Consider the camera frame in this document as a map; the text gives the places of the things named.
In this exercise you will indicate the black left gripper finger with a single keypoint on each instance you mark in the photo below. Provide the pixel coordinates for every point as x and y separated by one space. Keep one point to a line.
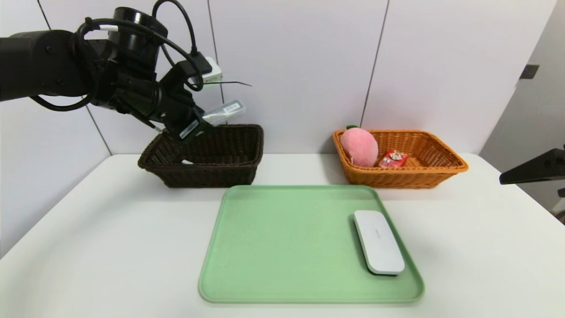
205 127

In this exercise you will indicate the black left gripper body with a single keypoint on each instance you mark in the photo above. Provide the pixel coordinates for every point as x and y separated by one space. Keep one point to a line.
190 128

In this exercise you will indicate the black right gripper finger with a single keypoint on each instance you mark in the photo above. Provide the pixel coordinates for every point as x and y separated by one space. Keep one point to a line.
538 170

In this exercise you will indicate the clear grey plastic case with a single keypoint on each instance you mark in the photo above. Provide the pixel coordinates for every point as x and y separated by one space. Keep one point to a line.
225 111

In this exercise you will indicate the white marker pen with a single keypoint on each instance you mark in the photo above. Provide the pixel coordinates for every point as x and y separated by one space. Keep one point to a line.
187 162

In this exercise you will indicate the red snack packet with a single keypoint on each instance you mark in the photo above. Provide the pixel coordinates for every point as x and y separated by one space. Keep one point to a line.
393 159

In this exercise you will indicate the pink plush peach toy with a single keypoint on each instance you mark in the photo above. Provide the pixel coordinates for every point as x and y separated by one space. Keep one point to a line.
359 148

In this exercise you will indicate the dark brown wicker basket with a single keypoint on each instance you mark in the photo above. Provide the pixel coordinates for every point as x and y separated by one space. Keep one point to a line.
212 172

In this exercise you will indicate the orange wicker basket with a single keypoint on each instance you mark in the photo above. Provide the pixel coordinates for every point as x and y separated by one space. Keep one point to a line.
441 170

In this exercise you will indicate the light green plastic tray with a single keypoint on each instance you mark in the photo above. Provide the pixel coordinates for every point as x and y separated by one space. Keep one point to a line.
273 256

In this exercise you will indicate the white whiteboard eraser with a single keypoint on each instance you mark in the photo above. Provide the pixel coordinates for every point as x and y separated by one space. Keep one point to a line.
379 243

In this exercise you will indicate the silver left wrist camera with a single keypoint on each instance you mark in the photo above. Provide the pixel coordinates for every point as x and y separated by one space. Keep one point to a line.
212 70

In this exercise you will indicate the dark wall box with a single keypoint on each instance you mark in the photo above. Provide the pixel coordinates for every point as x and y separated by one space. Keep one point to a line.
529 71

